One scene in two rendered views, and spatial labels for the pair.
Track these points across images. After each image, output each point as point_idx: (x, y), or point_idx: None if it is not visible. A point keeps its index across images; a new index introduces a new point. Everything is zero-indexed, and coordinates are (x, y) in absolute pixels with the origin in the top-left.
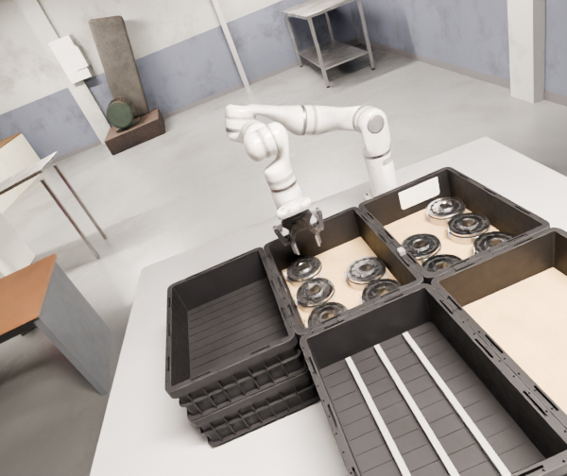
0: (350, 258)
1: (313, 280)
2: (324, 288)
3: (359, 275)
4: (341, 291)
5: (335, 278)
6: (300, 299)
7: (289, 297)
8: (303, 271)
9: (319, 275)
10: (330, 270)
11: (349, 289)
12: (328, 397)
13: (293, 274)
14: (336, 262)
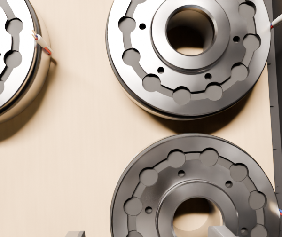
0: None
1: (177, 104)
2: (147, 19)
3: None
4: (89, 37)
5: (84, 122)
6: (261, 11)
7: None
8: (203, 181)
9: (139, 151)
10: (90, 180)
11: (61, 31)
12: None
13: (251, 203)
14: (49, 218)
